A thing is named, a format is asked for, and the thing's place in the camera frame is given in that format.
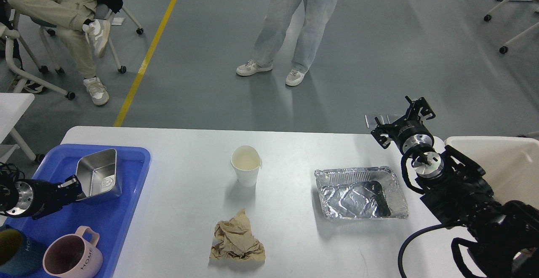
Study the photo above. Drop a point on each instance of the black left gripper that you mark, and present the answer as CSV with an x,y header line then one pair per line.
x,y
38,198

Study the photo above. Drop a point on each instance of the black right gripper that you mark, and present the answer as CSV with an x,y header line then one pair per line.
x,y
409,133

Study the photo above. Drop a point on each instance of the stainless steel rectangular tin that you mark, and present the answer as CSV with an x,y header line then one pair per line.
x,y
100,181

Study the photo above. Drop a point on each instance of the pink home mug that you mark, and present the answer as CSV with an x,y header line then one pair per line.
x,y
74,255

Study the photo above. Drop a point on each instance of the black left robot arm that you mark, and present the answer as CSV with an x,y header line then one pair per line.
x,y
9,174

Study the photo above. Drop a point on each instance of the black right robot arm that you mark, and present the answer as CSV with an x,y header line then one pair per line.
x,y
452,187

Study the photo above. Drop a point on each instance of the clear floor plate right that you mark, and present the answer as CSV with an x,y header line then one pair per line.
x,y
392,118

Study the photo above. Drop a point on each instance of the clear floor plate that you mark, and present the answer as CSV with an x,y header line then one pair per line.
x,y
372,121
392,118

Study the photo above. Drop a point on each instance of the clear floor plate left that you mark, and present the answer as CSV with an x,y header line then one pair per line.
x,y
372,121

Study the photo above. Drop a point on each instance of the blue plastic tray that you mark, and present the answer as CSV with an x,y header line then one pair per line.
x,y
111,219

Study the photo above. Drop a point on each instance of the aluminium foil tray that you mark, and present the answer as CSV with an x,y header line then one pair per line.
x,y
358,193

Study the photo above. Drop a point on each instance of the dark blue mug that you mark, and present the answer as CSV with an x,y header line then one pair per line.
x,y
20,255

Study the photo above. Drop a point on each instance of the white side table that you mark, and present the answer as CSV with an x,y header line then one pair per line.
x,y
12,107

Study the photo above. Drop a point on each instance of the white plastic bin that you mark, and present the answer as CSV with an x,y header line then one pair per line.
x,y
511,165

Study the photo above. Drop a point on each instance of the white paper cup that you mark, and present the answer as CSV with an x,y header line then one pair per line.
x,y
246,162

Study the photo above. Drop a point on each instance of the crumpled brown paper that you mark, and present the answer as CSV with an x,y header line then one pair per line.
x,y
236,241

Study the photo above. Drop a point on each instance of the seated person in khaki trousers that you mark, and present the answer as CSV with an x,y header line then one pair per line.
x,y
83,35

